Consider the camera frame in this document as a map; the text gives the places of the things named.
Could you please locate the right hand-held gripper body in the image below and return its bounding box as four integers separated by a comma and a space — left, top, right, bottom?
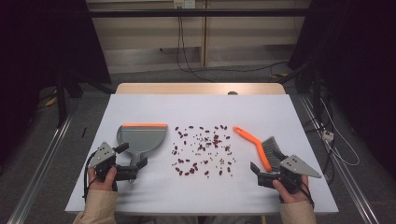
257, 154, 322, 192

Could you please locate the white floor cable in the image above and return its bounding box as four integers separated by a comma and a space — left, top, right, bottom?
319, 98, 361, 167

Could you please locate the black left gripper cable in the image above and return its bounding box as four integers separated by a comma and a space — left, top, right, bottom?
82, 150, 99, 201

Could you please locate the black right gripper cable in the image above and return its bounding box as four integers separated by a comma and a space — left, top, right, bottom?
298, 179, 316, 209

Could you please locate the black horizontal bar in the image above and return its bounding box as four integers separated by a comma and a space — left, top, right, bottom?
88, 8, 312, 18

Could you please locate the person's left hand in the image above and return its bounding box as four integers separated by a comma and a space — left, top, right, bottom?
87, 166, 119, 192

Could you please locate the orange brush with grey bristles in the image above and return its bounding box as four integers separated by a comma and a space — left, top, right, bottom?
233, 125, 285, 174

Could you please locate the white wall socket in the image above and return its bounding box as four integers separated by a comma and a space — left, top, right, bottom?
173, 0, 197, 9

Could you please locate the beige wooden shelf unit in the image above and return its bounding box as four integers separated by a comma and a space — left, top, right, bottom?
85, 0, 312, 75

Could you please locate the person's right hand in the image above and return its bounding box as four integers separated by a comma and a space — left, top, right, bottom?
272, 175, 309, 204

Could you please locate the black hanging wall cable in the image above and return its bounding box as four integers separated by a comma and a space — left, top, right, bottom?
159, 15, 289, 83

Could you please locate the white table cover board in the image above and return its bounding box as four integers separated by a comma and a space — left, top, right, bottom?
64, 93, 340, 216

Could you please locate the black metal stand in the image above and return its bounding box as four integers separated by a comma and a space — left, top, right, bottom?
54, 69, 85, 129

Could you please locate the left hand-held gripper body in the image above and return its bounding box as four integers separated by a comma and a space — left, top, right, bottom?
88, 142, 138, 182

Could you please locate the group of red beans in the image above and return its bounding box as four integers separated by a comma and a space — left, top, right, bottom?
170, 124, 237, 178

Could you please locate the person's lap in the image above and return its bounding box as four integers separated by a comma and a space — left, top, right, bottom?
116, 214, 263, 224

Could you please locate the aluminium floor rail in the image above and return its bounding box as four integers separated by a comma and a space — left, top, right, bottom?
6, 111, 76, 224
299, 94, 381, 224

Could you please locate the grey dustpan with orange edge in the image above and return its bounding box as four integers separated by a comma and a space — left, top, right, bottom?
116, 122, 169, 185

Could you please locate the black curtain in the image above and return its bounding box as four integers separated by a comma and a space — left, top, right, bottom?
0, 0, 112, 171
287, 0, 396, 180

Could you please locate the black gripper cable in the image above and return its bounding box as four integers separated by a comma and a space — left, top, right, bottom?
82, 150, 99, 201
298, 179, 316, 209

